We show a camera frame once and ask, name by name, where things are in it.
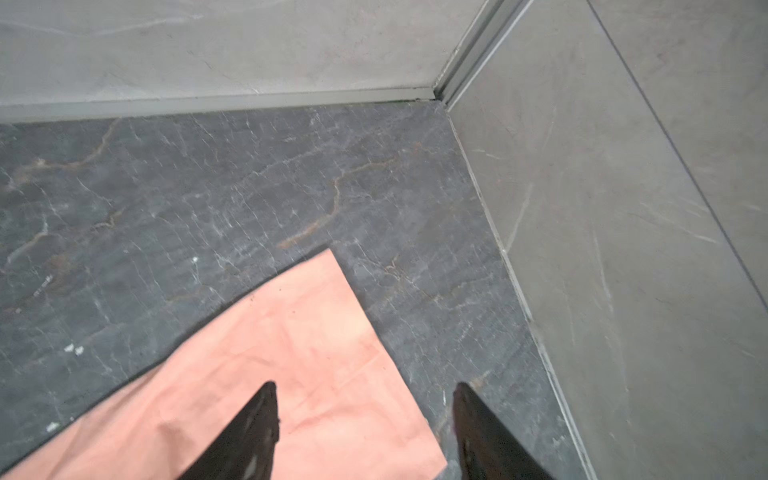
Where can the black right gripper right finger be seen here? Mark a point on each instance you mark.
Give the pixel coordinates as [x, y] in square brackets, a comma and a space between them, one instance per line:
[486, 448]

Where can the salmon pink printed t-shirt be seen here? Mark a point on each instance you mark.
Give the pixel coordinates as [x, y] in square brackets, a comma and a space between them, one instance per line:
[344, 410]

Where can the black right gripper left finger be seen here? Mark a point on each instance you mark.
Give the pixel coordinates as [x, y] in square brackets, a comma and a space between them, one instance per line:
[245, 449]

